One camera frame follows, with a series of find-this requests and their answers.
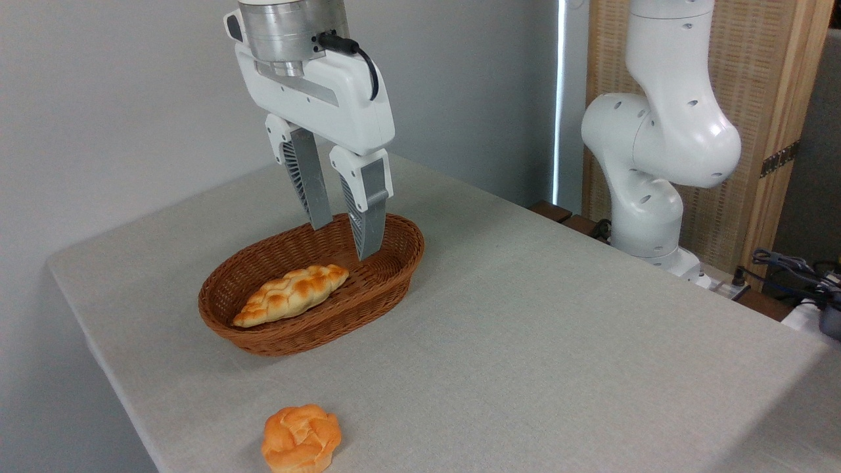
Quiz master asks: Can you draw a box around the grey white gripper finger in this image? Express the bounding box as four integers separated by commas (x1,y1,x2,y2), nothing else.
329,146,394,261
265,114,334,231

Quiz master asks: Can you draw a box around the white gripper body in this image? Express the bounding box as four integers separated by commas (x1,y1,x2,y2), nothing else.
223,10,396,157

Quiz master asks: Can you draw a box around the grey tablecloth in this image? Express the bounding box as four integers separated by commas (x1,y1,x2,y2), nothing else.
46,152,841,473

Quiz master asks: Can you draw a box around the brown wooden board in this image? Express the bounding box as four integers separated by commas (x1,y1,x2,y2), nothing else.
529,200,612,244

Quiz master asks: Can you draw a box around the black cable bundle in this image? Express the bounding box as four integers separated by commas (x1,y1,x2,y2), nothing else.
733,248,841,309

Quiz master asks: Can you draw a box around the long braided bread loaf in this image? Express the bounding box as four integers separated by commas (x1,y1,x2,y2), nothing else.
232,264,350,328

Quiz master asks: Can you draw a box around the white power strip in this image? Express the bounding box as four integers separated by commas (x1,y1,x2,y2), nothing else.
696,273,750,300

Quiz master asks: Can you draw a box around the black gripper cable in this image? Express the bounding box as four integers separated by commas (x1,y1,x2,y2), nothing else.
317,32,380,101

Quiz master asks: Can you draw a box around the brown wicker oval basket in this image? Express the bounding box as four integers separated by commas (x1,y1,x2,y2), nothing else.
198,212,425,357

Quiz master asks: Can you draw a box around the wooden woven folding screen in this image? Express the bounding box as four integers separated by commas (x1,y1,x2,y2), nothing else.
583,0,835,290

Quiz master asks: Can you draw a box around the round orange bread bun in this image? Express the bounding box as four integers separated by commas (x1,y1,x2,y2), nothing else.
261,404,342,473

